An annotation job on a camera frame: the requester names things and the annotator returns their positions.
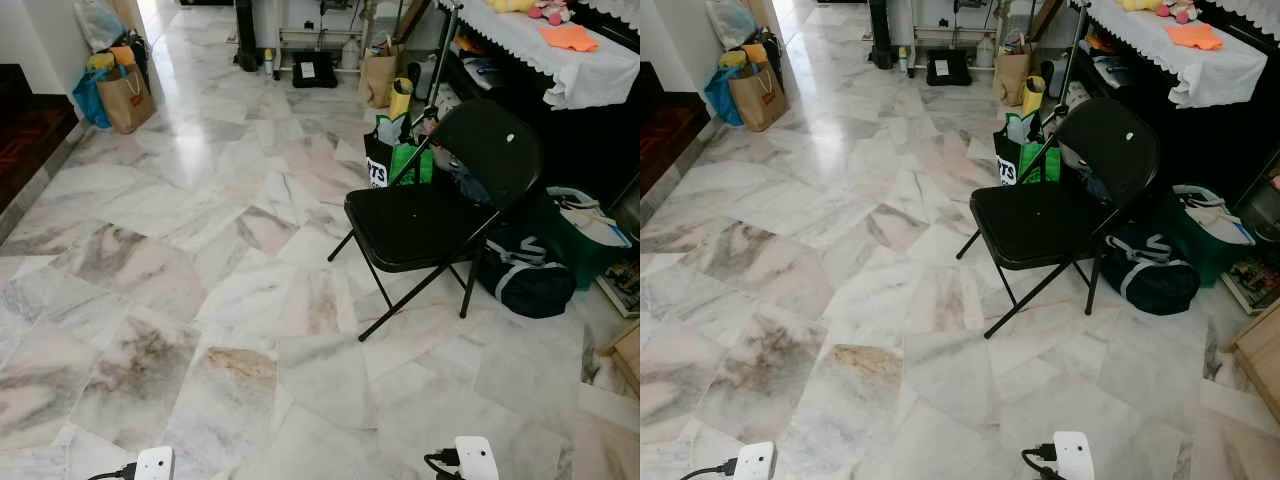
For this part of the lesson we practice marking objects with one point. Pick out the stack of magazines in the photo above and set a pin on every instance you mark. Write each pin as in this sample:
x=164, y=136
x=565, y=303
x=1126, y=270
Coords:
x=1252, y=282
x=622, y=285

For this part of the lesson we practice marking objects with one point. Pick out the green bin with cloth bag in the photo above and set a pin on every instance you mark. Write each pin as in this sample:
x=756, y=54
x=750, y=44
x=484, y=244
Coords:
x=585, y=235
x=1210, y=235

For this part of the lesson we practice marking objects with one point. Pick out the light wooden table corner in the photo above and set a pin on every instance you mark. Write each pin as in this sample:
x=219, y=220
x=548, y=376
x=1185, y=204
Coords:
x=628, y=352
x=1260, y=355

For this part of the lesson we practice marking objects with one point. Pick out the blue plastic bag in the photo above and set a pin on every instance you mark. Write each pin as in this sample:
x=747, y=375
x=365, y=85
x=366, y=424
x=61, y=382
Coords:
x=90, y=100
x=722, y=98

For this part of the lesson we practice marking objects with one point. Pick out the brown paper shopping bag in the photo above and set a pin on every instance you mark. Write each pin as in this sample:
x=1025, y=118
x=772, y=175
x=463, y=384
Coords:
x=127, y=100
x=759, y=98

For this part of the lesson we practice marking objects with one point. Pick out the white lace tablecloth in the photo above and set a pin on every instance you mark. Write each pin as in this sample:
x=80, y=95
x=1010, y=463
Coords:
x=560, y=55
x=1190, y=60

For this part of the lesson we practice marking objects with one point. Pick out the black folding chair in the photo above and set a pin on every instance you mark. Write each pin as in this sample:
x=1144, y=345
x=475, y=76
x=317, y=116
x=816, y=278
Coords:
x=1050, y=215
x=430, y=215

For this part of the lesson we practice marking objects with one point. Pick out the orange folded cloth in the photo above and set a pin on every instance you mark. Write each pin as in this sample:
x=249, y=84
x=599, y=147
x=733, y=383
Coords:
x=568, y=37
x=1194, y=36

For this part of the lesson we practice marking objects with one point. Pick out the clear plastic bag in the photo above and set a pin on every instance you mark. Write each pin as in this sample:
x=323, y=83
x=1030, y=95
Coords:
x=730, y=22
x=98, y=22

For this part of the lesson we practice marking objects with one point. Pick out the green tote bag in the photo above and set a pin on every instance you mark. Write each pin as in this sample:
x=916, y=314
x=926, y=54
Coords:
x=412, y=160
x=1038, y=158

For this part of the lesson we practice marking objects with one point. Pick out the pink plush toy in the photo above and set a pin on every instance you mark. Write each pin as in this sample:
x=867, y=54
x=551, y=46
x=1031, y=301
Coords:
x=550, y=11
x=1180, y=10

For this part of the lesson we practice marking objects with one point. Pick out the yellow rolled tube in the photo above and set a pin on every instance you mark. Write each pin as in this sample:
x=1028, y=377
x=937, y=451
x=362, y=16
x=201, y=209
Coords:
x=400, y=97
x=1033, y=95

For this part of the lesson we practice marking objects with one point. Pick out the tan paper bag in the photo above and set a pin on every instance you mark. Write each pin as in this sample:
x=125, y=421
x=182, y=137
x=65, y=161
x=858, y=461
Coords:
x=1012, y=73
x=378, y=75

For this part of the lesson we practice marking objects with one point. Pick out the black fan stand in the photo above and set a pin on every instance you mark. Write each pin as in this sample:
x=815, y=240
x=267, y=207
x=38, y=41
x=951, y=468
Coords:
x=246, y=35
x=880, y=33

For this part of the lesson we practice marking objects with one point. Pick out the black floor scale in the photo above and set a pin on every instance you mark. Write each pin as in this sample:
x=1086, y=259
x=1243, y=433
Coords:
x=947, y=68
x=314, y=70

